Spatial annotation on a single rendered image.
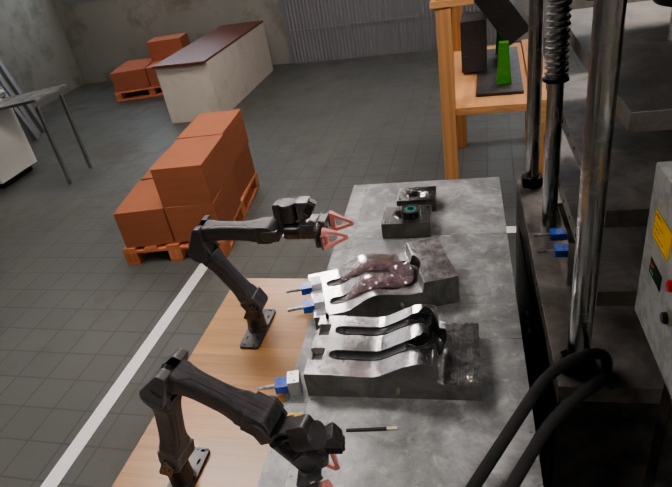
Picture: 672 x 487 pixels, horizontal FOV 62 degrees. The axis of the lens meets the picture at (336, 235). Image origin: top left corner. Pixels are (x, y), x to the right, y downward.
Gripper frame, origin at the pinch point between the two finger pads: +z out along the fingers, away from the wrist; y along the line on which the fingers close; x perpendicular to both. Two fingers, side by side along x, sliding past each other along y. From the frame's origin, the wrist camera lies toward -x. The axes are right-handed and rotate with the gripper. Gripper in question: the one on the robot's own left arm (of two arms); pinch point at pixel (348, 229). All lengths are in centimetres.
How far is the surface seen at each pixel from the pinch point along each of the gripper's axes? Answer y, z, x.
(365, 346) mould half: -15.8, 4.3, 31.6
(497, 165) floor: 292, 48, 120
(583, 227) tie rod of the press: -13, 62, -8
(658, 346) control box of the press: -37, 75, 7
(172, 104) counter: 451, -321, 101
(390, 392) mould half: -27.8, 13.0, 37.4
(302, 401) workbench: -31, -13, 40
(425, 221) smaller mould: 59, 16, 33
